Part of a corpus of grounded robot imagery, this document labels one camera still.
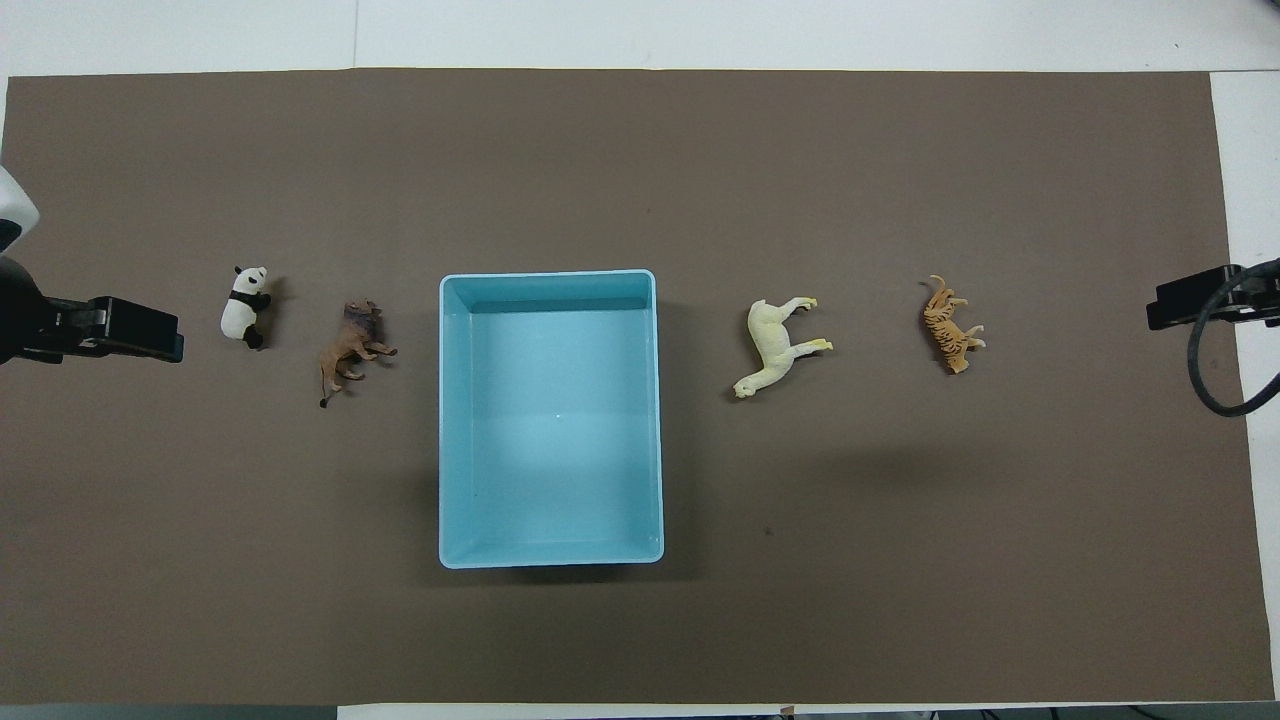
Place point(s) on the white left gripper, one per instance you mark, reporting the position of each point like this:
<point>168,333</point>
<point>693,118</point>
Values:
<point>12,200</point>

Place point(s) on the black and white panda toy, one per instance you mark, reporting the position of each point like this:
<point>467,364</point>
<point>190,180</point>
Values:
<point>240,315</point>

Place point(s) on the orange striped tiger toy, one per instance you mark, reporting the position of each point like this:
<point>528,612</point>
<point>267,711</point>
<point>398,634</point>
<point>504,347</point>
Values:
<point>945,335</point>

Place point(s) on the brown lion toy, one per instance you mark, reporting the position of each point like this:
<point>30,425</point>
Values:
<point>350,345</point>

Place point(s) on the cream llama toy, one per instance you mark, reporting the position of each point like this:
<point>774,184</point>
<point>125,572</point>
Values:
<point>770,340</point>

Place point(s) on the light blue storage box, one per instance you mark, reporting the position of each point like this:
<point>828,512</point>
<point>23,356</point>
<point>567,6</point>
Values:
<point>550,450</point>

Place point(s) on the brown table mat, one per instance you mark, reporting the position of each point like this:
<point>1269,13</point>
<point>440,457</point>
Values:
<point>900,550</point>

